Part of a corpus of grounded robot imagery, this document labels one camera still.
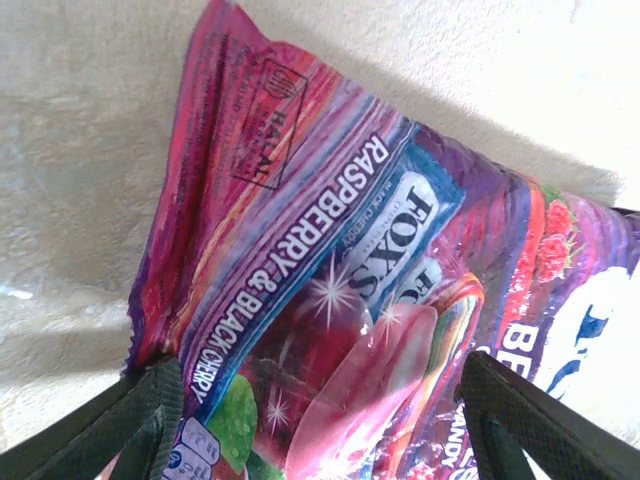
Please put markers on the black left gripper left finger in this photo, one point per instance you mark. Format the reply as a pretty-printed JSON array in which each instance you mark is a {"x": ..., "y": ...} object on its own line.
[{"x": 100, "y": 430}]

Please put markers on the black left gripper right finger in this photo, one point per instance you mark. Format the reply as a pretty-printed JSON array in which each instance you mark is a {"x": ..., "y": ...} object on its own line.
[{"x": 540, "y": 435}]

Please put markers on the purple Fox's candy bag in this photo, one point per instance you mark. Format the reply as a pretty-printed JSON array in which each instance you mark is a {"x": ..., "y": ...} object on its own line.
[{"x": 325, "y": 225}]

